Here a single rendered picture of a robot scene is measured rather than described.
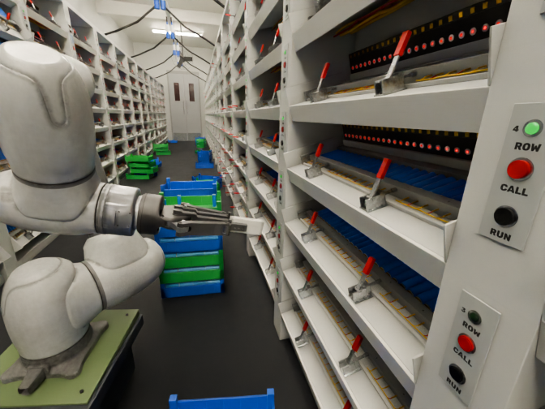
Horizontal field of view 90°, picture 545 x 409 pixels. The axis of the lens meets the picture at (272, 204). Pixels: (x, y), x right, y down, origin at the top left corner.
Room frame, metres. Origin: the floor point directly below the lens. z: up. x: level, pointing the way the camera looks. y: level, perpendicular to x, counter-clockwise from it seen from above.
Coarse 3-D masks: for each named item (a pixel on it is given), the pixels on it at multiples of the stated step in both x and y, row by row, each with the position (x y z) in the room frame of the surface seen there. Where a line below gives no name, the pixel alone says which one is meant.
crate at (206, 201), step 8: (160, 192) 1.29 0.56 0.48; (168, 200) 1.30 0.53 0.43; (176, 200) 1.31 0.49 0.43; (184, 200) 1.32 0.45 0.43; (192, 200) 1.32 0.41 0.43; (200, 200) 1.33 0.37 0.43; (208, 200) 1.34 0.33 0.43; (216, 200) 1.35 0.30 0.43; (208, 208) 1.15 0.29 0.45; (216, 208) 1.16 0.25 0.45
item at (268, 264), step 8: (256, 240) 1.48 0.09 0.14; (256, 248) 1.38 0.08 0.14; (264, 248) 1.37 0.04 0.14; (256, 256) 1.33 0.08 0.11; (264, 256) 1.28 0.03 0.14; (264, 264) 1.22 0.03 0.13; (272, 264) 1.19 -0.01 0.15; (264, 272) 1.15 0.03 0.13; (272, 272) 1.13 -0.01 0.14; (272, 280) 1.07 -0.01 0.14; (272, 288) 0.95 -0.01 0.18; (272, 296) 1.02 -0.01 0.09
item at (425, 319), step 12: (324, 228) 0.72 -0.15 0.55; (336, 240) 0.65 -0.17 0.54; (348, 252) 0.59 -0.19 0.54; (360, 252) 0.56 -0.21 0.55; (360, 264) 0.54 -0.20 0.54; (372, 276) 0.50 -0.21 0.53; (384, 276) 0.47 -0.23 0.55; (384, 288) 0.46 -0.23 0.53; (396, 288) 0.43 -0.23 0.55; (396, 300) 0.42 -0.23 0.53; (408, 300) 0.40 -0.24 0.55; (420, 312) 0.37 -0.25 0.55; (432, 312) 0.36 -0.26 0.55; (420, 324) 0.36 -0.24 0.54
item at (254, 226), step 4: (232, 220) 0.51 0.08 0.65; (236, 220) 0.51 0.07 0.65; (240, 220) 0.51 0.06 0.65; (244, 220) 0.51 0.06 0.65; (248, 220) 0.52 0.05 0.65; (252, 220) 0.52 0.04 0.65; (256, 220) 0.52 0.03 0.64; (248, 224) 0.51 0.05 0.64; (252, 224) 0.52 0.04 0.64; (256, 224) 0.52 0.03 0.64; (260, 224) 0.52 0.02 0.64; (248, 228) 0.51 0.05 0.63; (252, 228) 0.52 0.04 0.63; (256, 228) 0.52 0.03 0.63; (260, 228) 0.52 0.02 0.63; (240, 232) 0.51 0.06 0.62; (244, 232) 0.51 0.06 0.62; (248, 232) 0.51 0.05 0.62; (252, 232) 0.52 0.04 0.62; (256, 232) 0.52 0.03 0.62; (260, 232) 0.52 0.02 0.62
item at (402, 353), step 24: (288, 216) 0.86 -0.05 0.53; (312, 264) 0.64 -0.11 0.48; (336, 264) 0.58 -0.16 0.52; (336, 288) 0.50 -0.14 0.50; (360, 312) 0.42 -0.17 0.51; (384, 312) 0.41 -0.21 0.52; (408, 312) 0.40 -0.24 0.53; (384, 336) 0.36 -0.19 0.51; (408, 336) 0.35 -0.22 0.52; (384, 360) 0.35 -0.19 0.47; (408, 360) 0.31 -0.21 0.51; (408, 384) 0.29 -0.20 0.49
